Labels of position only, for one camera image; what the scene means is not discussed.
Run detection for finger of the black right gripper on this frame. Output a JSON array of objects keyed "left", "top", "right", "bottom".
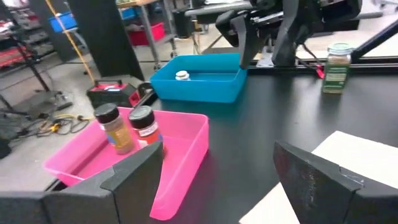
[
  {"left": 272, "top": 0, "right": 312, "bottom": 66},
  {"left": 216, "top": 11, "right": 265, "bottom": 70}
]

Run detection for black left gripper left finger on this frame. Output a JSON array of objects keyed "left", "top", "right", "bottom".
[{"left": 0, "top": 141, "right": 165, "bottom": 224}]

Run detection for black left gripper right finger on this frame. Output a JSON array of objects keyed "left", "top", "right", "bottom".
[{"left": 273, "top": 141, "right": 398, "bottom": 224}]

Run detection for green-lid herb jar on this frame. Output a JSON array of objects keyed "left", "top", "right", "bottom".
[{"left": 322, "top": 42, "right": 354, "bottom": 95}]

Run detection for white-lid pink salt jar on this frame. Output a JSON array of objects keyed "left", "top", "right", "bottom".
[{"left": 175, "top": 70, "right": 191, "bottom": 82}]

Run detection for black-lid spice jar yellow label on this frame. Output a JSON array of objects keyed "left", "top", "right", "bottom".
[{"left": 93, "top": 103, "right": 135, "bottom": 156}]

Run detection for black-lid spice jar red contents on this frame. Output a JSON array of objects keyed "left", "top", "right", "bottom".
[{"left": 128, "top": 105, "right": 165, "bottom": 150}]

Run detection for grey desk with cloth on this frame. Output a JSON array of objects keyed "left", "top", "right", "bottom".
[{"left": 185, "top": 1, "right": 253, "bottom": 17}]

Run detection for folded peach cloth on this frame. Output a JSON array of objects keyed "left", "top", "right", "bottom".
[{"left": 238, "top": 130, "right": 398, "bottom": 224}]

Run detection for blue plastic bin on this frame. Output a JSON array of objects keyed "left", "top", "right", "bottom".
[{"left": 149, "top": 52, "right": 248, "bottom": 104}]

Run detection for red storage crate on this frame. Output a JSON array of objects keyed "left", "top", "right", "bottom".
[{"left": 127, "top": 22, "right": 165, "bottom": 47}]

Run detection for red and black toolbox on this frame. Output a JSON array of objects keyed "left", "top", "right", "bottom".
[{"left": 86, "top": 79, "right": 155, "bottom": 109}]

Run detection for pink plastic bin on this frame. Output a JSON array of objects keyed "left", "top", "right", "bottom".
[{"left": 42, "top": 106, "right": 210, "bottom": 222}]

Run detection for black standing desk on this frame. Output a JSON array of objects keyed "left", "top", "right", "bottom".
[{"left": 0, "top": 30, "right": 74, "bottom": 121}]

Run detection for tall black partition panel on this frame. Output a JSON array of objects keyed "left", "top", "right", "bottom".
[{"left": 67, "top": 0, "right": 146, "bottom": 82}]

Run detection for short black partition panel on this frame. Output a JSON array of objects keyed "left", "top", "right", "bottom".
[{"left": 29, "top": 0, "right": 78, "bottom": 62}]

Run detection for blue storage crate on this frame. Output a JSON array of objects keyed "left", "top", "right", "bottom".
[{"left": 48, "top": 11, "right": 78, "bottom": 34}]

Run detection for white mounting bracket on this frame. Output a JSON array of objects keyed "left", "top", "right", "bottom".
[{"left": 255, "top": 52, "right": 275, "bottom": 68}]

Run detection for red cable tag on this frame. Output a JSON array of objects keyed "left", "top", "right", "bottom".
[{"left": 315, "top": 63, "right": 326, "bottom": 80}]

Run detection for yellow extension cord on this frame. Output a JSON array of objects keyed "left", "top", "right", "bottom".
[{"left": 46, "top": 113, "right": 94, "bottom": 134}]

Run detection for black frame strut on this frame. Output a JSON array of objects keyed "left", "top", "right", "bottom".
[{"left": 351, "top": 19, "right": 398, "bottom": 63}]

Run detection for yellow hanging cord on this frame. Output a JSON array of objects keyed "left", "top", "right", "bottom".
[{"left": 45, "top": 0, "right": 96, "bottom": 84}]

